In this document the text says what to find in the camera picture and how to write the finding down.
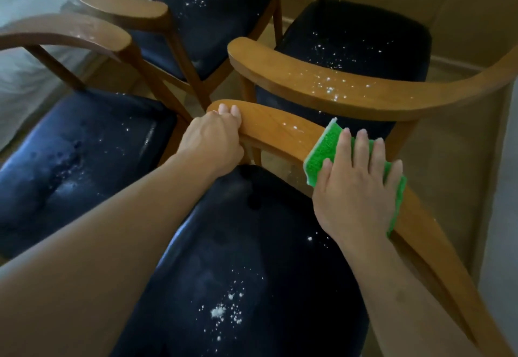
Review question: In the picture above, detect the person's left hand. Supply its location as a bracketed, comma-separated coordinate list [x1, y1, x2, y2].
[175, 104, 245, 179]

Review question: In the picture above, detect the person's right hand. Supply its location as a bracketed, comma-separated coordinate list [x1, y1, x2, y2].
[312, 127, 404, 244]

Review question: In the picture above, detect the green cleaning sponge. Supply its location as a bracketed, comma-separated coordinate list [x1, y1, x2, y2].
[304, 117, 407, 237]

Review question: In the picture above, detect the wooden chair with powder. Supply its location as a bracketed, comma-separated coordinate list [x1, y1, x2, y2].
[111, 100, 516, 357]

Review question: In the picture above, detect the person's right forearm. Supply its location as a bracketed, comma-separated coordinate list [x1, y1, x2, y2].
[336, 233, 484, 357]

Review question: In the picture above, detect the person's left forearm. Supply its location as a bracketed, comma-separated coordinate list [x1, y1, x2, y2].
[0, 154, 229, 357]

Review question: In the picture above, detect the wooden chair navy cushion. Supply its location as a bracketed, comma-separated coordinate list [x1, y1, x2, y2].
[0, 13, 195, 262]
[228, 0, 518, 161]
[65, 0, 284, 111]

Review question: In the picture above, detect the white powder pile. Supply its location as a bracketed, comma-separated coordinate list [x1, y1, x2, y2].
[198, 280, 248, 342]

